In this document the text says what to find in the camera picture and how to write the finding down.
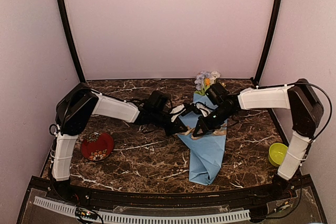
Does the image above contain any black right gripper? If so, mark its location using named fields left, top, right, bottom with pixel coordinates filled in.
left=192, top=105, right=234, bottom=137

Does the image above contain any black front frame rail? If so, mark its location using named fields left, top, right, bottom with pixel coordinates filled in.
left=28, top=175, right=313, bottom=210

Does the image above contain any white slotted cable duct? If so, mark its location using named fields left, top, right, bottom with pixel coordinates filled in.
left=33, top=196, right=250, bottom=223

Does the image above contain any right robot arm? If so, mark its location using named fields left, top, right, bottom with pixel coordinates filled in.
left=193, top=79, right=333, bottom=181

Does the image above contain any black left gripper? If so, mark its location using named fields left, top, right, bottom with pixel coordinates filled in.
left=151, top=110, right=187, bottom=136

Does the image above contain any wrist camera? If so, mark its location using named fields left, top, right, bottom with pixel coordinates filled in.
left=194, top=102, right=213, bottom=117
left=170, top=103, right=193, bottom=122

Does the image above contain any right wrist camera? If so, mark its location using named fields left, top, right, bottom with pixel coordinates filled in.
left=194, top=102, right=213, bottom=117

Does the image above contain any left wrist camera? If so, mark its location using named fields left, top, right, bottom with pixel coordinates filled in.
left=170, top=103, right=193, bottom=122

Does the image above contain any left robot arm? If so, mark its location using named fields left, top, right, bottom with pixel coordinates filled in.
left=49, top=82, right=188, bottom=201

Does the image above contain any beige satin ribbon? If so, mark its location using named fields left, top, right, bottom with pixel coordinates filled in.
left=180, top=126, right=227, bottom=140

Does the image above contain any blue wrapping paper sheet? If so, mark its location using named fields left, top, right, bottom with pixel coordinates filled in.
left=177, top=91, right=228, bottom=185

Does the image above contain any yellow-green bowl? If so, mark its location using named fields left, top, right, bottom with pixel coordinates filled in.
left=268, top=143, right=288, bottom=167

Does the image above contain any black right corner post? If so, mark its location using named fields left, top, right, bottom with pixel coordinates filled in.
left=251, top=0, right=281, bottom=86

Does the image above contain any black left corner post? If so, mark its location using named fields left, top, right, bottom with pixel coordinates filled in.
left=57, top=0, right=86, bottom=82

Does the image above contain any black corner post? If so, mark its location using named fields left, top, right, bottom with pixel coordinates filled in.
left=57, top=0, right=86, bottom=82
left=251, top=0, right=281, bottom=86

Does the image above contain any red floral plate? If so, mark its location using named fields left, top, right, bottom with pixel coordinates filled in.
left=80, top=132, right=114, bottom=162

